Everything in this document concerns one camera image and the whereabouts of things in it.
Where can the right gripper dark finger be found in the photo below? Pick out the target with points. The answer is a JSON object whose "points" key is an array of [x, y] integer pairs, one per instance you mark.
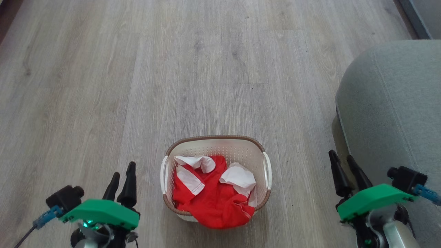
{"points": [[360, 177], [340, 179]]}

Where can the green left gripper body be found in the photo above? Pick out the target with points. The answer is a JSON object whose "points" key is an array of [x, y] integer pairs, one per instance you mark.
{"points": [[103, 212]]}

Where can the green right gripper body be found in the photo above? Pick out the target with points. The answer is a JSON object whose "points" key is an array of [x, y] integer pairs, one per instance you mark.
{"points": [[372, 199]]}

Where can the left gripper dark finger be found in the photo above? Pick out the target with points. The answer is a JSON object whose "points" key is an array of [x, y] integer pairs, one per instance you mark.
{"points": [[129, 187], [112, 189]]}

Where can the red and white garment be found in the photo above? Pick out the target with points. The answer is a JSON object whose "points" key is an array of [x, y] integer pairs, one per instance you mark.
{"points": [[213, 201]]}

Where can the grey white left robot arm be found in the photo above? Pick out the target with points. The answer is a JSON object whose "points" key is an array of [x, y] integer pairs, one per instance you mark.
{"points": [[93, 237]]}

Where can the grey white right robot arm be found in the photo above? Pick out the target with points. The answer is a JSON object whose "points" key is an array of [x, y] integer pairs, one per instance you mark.
{"points": [[392, 234]]}

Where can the grey fabric sofa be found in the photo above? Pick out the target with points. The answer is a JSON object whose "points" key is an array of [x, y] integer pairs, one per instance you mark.
{"points": [[396, 103]]}

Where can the white perforated laundry basket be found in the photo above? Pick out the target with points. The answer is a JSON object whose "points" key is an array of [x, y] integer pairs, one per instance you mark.
{"points": [[224, 148]]}

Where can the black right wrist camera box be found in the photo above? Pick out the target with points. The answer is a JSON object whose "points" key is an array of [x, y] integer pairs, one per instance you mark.
{"points": [[406, 179]]}

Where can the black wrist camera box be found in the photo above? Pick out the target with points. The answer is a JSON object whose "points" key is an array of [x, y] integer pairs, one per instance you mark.
{"points": [[65, 198], [406, 179]]}

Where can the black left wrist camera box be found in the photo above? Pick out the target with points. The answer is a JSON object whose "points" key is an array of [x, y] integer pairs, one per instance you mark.
{"points": [[65, 198]]}

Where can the blue left camera connector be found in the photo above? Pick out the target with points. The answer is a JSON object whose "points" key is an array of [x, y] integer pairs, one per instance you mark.
{"points": [[48, 216]]}

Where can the blue camera connector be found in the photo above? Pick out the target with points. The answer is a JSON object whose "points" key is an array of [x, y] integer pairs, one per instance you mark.
{"points": [[48, 216], [427, 193]]}

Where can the blue right camera connector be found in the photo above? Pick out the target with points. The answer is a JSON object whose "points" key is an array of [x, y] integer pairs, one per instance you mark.
{"points": [[427, 193]]}

